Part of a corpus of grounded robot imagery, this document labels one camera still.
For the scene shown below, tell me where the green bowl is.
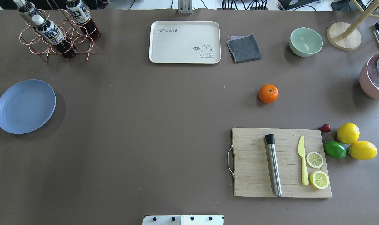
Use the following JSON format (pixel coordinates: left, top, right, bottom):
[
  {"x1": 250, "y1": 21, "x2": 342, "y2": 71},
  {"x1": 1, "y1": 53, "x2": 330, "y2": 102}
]
[{"x1": 289, "y1": 27, "x2": 323, "y2": 57}]

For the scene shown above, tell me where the cream rabbit tray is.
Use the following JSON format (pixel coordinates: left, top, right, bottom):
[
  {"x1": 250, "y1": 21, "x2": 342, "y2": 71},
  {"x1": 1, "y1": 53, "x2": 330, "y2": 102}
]
[{"x1": 148, "y1": 21, "x2": 221, "y2": 64}]

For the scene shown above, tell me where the green lime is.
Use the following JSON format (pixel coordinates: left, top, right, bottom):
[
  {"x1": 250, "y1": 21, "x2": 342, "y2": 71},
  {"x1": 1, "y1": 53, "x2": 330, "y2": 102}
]
[{"x1": 324, "y1": 141, "x2": 346, "y2": 159}]

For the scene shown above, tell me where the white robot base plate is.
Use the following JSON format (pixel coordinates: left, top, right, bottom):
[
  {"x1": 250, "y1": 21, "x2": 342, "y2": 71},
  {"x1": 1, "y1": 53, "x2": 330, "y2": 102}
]
[{"x1": 142, "y1": 215, "x2": 225, "y2": 225}]

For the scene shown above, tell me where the yellow plastic knife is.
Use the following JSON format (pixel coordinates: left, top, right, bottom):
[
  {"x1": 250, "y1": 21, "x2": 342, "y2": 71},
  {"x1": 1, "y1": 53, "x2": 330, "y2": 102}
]
[{"x1": 298, "y1": 136, "x2": 309, "y2": 186}]

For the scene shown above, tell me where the copper wire bottle rack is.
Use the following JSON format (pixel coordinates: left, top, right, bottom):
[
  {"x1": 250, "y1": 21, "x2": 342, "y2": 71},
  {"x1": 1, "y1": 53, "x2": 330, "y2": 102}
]
[{"x1": 19, "y1": 8, "x2": 99, "y2": 61}]

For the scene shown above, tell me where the orange fruit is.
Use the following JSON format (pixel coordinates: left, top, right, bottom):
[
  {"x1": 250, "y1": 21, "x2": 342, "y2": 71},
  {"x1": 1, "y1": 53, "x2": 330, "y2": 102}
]
[{"x1": 258, "y1": 84, "x2": 279, "y2": 103}]

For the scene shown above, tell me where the lower whole lemon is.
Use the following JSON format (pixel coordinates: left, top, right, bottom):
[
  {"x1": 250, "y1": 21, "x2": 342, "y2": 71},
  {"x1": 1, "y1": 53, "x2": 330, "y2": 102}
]
[{"x1": 348, "y1": 141, "x2": 377, "y2": 160}]

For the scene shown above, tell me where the steel muddler black tip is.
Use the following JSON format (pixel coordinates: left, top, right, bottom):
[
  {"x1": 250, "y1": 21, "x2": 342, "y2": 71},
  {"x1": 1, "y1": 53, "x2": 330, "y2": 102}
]
[{"x1": 265, "y1": 134, "x2": 283, "y2": 197}]

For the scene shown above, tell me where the blue round plate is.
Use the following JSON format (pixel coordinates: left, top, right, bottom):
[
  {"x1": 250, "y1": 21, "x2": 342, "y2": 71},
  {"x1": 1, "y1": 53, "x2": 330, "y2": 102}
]
[{"x1": 0, "y1": 79, "x2": 56, "y2": 134}]

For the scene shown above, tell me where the strawberry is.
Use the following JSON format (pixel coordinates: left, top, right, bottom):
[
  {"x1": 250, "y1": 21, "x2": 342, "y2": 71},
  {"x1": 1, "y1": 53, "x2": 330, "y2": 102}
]
[{"x1": 319, "y1": 124, "x2": 331, "y2": 133}]

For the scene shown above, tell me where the bamboo cutting board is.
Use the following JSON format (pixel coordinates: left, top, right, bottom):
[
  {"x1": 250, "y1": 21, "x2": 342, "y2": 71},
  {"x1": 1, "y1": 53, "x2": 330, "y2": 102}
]
[{"x1": 231, "y1": 127, "x2": 332, "y2": 198}]

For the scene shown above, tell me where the wooden stand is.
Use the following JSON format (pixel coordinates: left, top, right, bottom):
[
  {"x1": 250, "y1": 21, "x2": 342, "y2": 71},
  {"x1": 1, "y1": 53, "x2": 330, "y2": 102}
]
[{"x1": 327, "y1": 0, "x2": 379, "y2": 51}]

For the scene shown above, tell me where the upper whole lemon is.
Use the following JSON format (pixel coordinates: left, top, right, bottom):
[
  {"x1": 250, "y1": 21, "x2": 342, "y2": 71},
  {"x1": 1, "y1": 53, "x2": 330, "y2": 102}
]
[{"x1": 337, "y1": 123, "x2": 360, "y2": 144}]

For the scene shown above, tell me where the upper lemon slice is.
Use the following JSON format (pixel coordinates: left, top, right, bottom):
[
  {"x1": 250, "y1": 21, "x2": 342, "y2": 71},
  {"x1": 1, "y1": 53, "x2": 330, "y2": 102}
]
[{"x1": 306, "y1": 151, "x2": 324, "y2": 168}]

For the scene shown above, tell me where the left tea bottle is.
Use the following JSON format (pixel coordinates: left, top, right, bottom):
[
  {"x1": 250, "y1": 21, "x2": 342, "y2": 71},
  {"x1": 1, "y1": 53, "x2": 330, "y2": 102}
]
[{"x1": 14, "y1": 0, "x2": 43, "y2": 26}]

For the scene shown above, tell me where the right tea bottle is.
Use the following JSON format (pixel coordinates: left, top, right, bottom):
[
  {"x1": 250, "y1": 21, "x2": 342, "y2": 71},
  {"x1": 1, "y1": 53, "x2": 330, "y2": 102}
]
[{"x1": 65, "y1": 0, "x2": 101, "y2": 40}]

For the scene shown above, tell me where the tea bottle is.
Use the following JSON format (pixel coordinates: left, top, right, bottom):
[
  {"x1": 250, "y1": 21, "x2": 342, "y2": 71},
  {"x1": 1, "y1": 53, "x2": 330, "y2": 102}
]
[
  {"x1": 65, "y1": 0, "x2": 101, "y2": 40},
  {"x1": 32, "y1": 14, "x2": 76, "y2": 59},
  {"x1": 14, "y1": 0, "x2": 43, "y2": 26}
]

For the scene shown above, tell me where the lemon slice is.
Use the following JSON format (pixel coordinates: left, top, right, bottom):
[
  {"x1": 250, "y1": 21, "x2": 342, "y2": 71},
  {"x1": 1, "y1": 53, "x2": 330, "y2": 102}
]
[
  {"x1": 306, "y1": 151, "x2": 324, "y2": 168},
  {"x1": 309, "y1": 171, "x2": 330, "y2": 190}
]

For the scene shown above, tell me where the pink mixing bowl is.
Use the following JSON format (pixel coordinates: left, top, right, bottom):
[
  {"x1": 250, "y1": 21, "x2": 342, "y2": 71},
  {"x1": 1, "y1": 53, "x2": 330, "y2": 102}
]
[{"x1": 359, "y1": 53, "x2": 379, "y2": 101}]

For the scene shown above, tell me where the lower lemon slice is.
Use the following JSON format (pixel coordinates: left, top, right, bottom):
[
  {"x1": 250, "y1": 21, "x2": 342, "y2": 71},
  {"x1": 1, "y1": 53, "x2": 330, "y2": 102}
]
[{"x1": 309, "y1": 171, "x2": 330, "y2": 190}]

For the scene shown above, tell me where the whole lemon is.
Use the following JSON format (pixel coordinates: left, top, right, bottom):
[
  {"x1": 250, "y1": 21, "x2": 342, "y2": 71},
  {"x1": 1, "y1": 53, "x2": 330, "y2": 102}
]
[
  {"x1": 337, "y1": 123, "x2": 360, "y2": 144},
  {"x1": 348, "y1": 141, "x2": 377, "y2": 160}
]

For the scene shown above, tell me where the aluminium frame post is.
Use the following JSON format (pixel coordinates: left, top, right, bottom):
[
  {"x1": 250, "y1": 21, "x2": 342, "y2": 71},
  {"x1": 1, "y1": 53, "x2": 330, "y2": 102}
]
[{"x1": 177, "y1": 0, "x2": 193, "y2": 15}]

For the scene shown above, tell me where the middle tea bottle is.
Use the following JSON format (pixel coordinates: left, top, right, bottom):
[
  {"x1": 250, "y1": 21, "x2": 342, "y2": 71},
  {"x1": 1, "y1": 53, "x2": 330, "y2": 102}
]
[{"x1": 32, "y1": 14, "x2": 76, "y2": 59}]

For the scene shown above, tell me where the grey folded cloth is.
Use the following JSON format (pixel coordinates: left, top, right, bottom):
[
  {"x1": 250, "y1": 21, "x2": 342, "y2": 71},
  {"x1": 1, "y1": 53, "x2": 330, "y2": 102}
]
[{"x1": 226, "y1": 34, "x2": 262, "y2": 63}]

